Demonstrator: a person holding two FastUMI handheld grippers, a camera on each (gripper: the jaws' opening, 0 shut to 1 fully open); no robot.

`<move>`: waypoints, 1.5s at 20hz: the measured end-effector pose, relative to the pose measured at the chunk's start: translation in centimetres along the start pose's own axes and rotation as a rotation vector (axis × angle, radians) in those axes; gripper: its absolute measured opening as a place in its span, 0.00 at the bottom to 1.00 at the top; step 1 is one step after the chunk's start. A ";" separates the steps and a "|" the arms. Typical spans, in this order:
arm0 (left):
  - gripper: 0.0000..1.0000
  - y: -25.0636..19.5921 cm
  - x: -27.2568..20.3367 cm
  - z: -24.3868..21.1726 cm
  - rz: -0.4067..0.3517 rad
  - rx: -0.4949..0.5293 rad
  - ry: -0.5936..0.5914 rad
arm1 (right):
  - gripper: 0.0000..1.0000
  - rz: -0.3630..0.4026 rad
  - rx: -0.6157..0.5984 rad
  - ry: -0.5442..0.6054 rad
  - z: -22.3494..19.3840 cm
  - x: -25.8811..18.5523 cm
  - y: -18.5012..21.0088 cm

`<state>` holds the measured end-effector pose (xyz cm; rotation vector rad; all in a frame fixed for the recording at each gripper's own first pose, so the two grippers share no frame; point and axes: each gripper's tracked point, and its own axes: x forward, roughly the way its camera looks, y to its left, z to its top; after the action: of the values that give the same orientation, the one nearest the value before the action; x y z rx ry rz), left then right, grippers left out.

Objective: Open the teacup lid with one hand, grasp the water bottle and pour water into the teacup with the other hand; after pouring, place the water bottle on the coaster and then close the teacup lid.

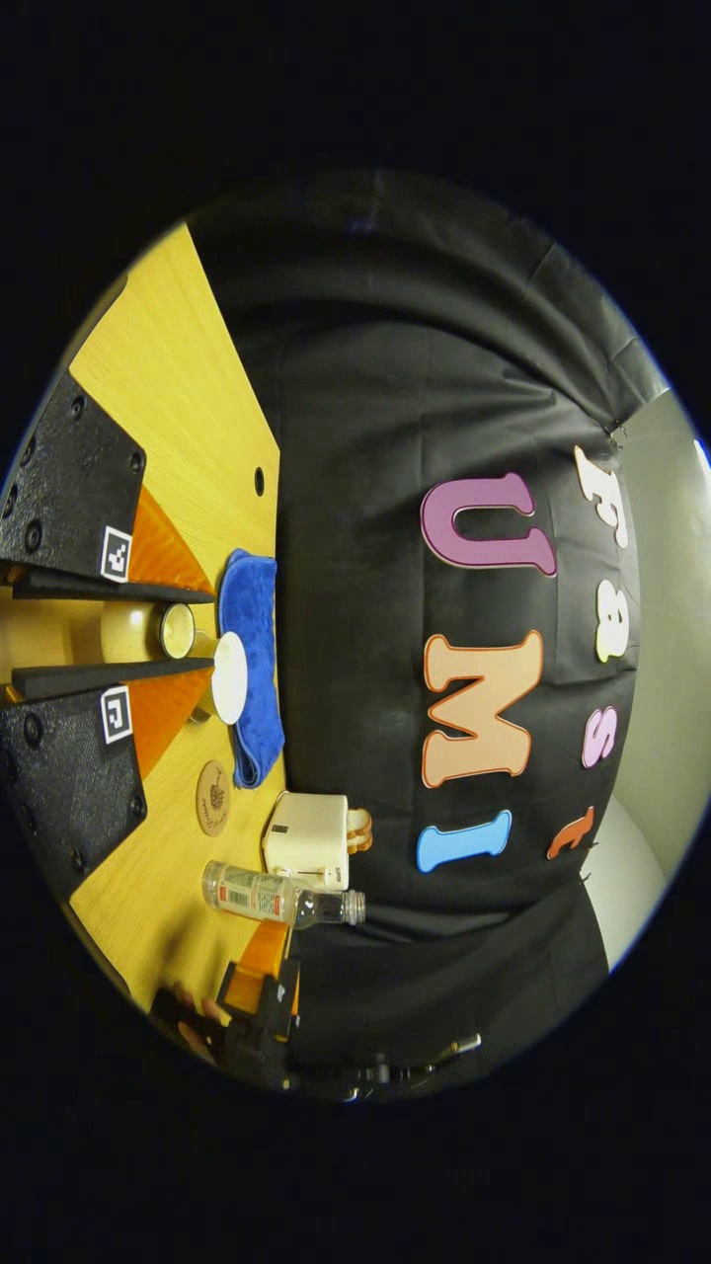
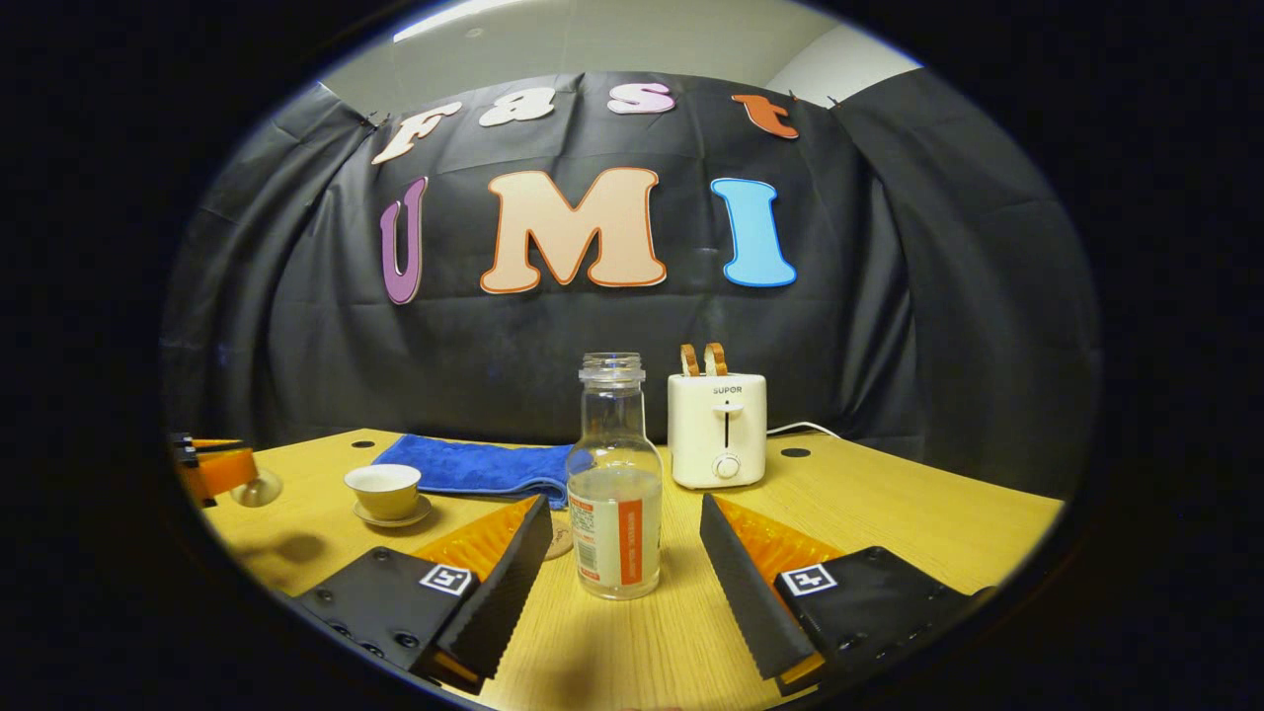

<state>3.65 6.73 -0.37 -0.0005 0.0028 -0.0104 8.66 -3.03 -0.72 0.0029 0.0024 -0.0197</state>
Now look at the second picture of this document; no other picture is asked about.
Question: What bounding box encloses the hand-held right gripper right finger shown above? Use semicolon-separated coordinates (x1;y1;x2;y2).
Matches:
699;494;993;697

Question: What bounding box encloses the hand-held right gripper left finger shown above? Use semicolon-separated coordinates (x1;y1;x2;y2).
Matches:
296;494;554;695

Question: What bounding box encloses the cream teacup lid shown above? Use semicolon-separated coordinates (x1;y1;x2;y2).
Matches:
232;469;283;509

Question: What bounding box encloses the clear glass water bottle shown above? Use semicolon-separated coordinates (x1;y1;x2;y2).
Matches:
567;353;665;601

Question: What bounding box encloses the cream teacup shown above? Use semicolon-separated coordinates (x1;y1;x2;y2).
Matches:
344;464;423;521

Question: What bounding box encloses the cream saucer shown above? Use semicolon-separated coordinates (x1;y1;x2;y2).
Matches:
353;496;433;529

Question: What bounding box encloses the blue towel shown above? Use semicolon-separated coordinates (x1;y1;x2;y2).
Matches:
372;434;593;511

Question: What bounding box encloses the white toaster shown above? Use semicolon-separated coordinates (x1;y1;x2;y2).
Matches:
668;372;768;491

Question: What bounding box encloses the black backdrop cloth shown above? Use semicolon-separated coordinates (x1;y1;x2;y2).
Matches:
161;67;1102;500

